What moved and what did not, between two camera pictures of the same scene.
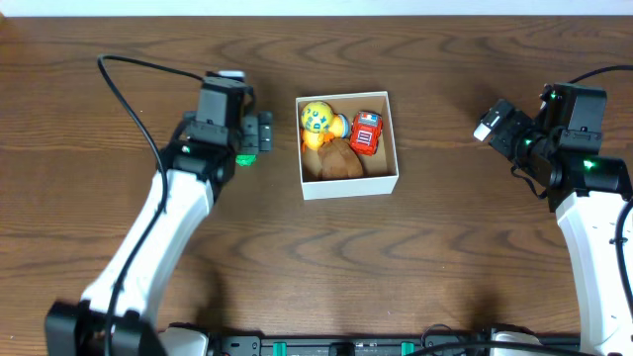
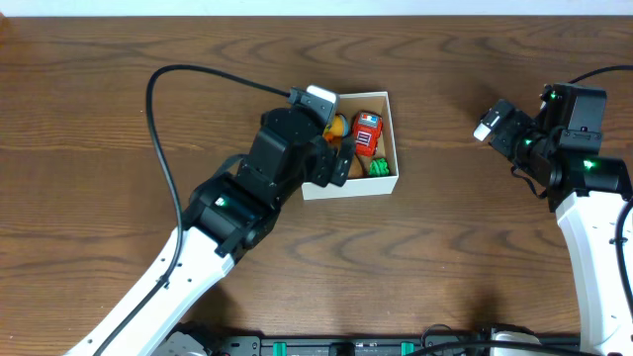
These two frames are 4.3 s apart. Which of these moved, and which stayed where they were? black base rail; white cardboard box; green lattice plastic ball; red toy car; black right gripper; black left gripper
Moved: green lattice plastic ball; black left gripper
Stayed: white cardboard box; black base rail; red toy car; black right gripper
